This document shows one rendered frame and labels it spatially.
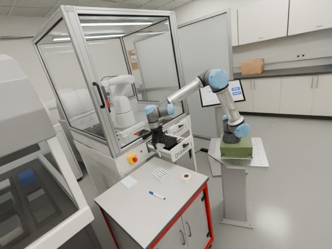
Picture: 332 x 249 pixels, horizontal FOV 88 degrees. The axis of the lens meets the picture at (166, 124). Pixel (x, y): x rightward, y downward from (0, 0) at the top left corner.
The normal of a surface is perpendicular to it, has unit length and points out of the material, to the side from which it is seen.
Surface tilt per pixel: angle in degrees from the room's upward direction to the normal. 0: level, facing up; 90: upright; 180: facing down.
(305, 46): 90
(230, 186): 90
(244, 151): 90
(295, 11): 90
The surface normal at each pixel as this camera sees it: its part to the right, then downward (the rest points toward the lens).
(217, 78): 0.07, 0.24
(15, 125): 0.72, 0.12
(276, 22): -0.63, 0.39
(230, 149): -0.33, 0.40
